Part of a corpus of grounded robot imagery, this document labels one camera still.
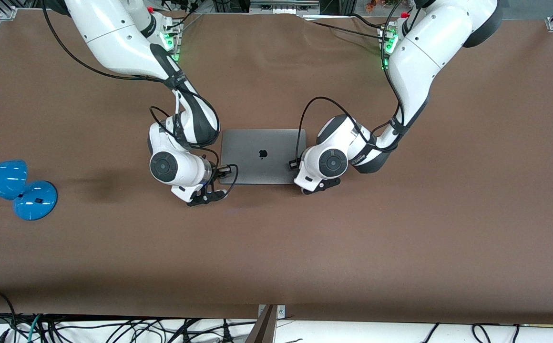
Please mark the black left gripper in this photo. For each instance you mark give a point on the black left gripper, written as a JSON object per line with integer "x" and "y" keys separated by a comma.
{"x": 294, "y": 165}

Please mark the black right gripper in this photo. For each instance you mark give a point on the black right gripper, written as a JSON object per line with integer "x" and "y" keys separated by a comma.
{"x": 217, "y": 172}

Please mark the grey laptop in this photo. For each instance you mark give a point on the grey laptop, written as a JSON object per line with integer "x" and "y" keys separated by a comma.
{"x": 262, "y": 142}

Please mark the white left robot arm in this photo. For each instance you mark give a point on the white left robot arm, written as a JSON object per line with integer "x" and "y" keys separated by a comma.
{"x": 424, "y": 57}

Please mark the blue desk lamp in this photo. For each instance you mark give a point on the blue desk lamp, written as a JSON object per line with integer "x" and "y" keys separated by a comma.
{"x": 33, "y": 200}

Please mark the white power strip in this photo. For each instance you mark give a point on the white power strip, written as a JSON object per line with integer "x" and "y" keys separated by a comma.
{"x": 283, "y": 7}

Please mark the orange object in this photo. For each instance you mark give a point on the orange object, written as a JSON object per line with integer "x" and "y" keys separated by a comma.
{"x": 381, "y": 5}

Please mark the silver metal bracket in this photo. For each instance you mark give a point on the silver metal bracket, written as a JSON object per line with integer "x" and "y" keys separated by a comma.
{"x": 281, "y": 312}

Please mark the dark metal post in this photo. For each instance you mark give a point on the dark metal post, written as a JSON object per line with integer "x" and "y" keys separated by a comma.
{"x": 263, "y": 331}

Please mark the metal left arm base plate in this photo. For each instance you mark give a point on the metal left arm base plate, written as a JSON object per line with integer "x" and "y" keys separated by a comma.
{"x": 384, "y": 47}

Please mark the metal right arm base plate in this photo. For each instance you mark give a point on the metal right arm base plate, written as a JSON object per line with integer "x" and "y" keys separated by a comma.
{"x": 178, "y": 35}

